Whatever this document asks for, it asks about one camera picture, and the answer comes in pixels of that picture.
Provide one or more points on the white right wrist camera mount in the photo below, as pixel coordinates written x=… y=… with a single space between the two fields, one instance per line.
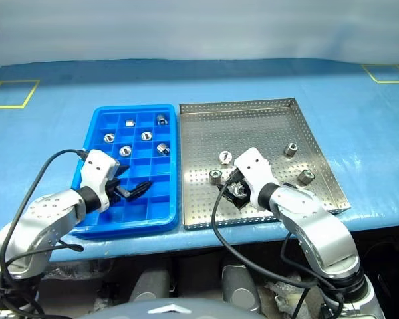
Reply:
x=254 y=167

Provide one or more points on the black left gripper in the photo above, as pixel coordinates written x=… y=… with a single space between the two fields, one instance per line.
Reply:
x=114 y=191

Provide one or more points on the perforated metal tray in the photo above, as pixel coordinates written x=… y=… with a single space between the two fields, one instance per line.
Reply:
x=239 y=133

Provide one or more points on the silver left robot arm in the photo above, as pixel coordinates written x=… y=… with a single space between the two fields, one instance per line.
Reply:
x=46 y=216

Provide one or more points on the grey rounded housing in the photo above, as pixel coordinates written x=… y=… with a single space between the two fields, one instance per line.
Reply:
x=151 y=285
x=239 y=285

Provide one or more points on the blue compartment tray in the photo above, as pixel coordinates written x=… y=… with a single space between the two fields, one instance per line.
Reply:
x=143 y=212

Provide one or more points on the grey robot chest cover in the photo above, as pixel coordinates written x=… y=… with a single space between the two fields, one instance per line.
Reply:
x=169 y=310

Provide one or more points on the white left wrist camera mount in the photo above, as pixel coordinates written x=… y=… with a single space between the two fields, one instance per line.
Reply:
x=94 y=172

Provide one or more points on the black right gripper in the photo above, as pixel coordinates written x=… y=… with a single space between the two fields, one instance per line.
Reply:
x=244 y=186

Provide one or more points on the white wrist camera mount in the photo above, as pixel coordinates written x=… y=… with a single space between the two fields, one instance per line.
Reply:
x=254 y=167
x=94 y=172

